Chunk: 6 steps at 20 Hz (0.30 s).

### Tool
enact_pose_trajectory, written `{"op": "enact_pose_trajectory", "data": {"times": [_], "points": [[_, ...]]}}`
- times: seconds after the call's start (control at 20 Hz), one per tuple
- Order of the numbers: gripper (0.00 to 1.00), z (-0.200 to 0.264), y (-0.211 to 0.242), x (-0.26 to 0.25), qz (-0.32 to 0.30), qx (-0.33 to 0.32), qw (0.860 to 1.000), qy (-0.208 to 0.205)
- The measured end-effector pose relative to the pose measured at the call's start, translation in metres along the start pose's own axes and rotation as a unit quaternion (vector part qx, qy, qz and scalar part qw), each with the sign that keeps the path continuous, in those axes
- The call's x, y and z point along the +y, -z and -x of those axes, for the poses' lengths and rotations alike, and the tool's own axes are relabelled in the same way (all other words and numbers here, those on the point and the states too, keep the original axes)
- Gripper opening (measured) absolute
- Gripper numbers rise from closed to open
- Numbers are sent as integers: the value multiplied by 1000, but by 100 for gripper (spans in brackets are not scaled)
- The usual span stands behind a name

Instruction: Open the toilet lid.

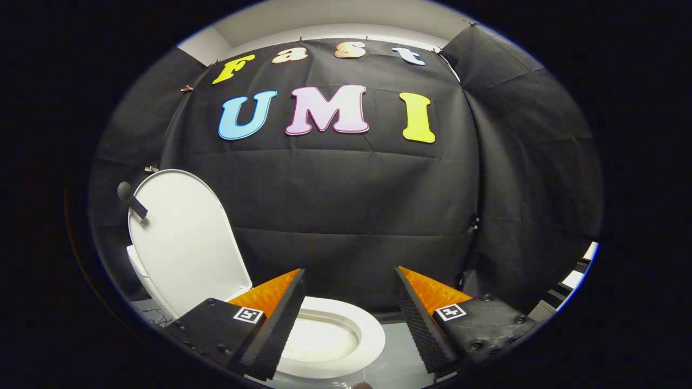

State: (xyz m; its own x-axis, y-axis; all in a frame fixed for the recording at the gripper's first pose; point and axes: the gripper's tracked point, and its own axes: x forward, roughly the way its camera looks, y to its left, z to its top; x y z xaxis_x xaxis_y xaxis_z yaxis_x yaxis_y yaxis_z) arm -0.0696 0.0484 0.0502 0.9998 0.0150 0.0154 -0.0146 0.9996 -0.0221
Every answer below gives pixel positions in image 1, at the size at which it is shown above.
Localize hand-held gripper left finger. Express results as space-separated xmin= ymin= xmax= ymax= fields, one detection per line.
xmin=162 ymin=269 xmax=308 ymax=381

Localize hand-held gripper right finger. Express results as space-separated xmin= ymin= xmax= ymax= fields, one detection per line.
xmin=395 ymin=266 xmax=538 ymax=376

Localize white toilet lid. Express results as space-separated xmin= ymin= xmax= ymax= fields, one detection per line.
xmin=128 ymin=169 xmax=253 ymax=320

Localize white toilet with tank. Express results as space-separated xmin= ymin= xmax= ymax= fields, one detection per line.
xmin=126 ymin=246 xmax=362 ymax=364

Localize white toilet seat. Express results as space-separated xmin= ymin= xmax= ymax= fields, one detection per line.
xmin=275 ymin=296 xmax=386 ymax=380

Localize black backdrop cloth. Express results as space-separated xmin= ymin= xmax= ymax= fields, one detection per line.
xmin=89 ymin=24 xmax=603 ymax=325

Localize white flat board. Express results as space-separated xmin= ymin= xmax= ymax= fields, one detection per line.
xmin=558 ymin=242 xmax=600 ymax=304

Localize dark rod with round knob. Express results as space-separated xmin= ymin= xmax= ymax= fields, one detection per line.
xmin=117 ymin=182 xmax=148 ymax=220

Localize thin black cable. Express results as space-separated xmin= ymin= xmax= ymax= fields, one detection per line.
xmin=142 ymin=307 xmax=175 ymax=328

